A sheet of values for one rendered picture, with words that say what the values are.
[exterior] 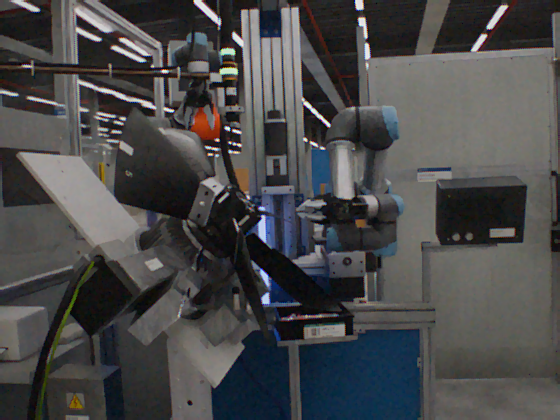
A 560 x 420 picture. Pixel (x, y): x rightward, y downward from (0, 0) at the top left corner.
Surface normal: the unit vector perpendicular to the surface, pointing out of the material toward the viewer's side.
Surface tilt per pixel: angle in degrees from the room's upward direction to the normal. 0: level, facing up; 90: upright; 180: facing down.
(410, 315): 90
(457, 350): 90
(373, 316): 90
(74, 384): 90
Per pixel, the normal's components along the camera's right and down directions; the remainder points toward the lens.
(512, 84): -0.15, 0.06
